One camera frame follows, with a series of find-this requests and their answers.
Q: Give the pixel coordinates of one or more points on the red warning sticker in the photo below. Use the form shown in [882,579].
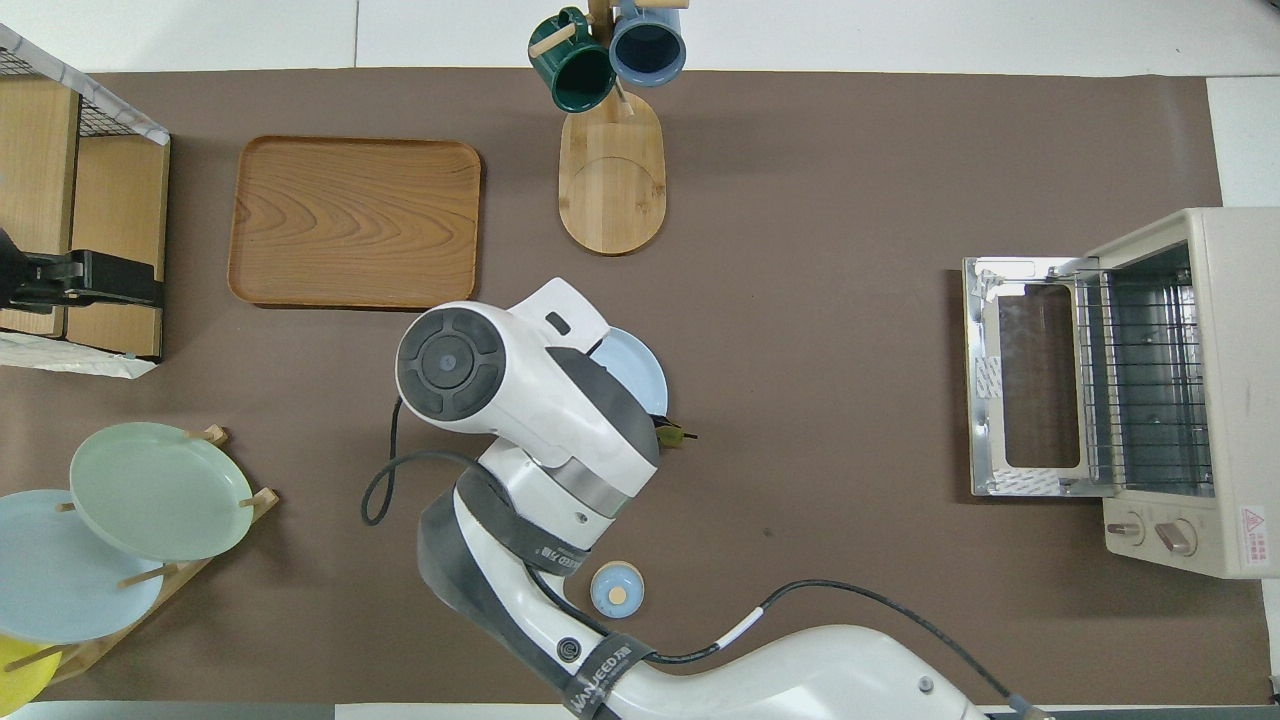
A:
[1256,535]

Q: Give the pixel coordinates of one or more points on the wooden shelf marble sides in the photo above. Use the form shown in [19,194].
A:
[110,200]

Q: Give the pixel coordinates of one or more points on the yellow plate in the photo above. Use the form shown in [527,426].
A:
[22,675]

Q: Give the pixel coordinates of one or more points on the grey oven knob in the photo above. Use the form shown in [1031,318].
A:
[1128,530]
[1176,537]

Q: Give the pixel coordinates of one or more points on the wooden serving tray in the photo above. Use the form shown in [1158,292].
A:
[350,225]

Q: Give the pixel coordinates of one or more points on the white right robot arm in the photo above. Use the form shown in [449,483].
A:
[520,380]

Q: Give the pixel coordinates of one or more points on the cream toaster oven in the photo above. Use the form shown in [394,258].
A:
[1250,400]

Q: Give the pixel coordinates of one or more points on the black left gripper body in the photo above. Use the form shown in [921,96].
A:
[40,280]

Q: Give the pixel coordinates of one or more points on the pale green plate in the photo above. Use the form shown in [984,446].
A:
[160,490]

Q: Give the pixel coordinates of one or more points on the brown table mat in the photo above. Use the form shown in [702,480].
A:
[800,400]

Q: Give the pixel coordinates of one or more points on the blue mug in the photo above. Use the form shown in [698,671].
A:
[648,45]

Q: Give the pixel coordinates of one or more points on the pale blue plate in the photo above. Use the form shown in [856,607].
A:
[60,580]
[635,365]

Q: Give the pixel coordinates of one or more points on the wooden mug tree stand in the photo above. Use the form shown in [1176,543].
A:
[610,190]

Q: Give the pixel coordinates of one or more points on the dark green mug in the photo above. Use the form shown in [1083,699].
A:
[575,75]

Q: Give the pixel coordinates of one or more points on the wooden plate rack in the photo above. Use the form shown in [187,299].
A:
[120,632]

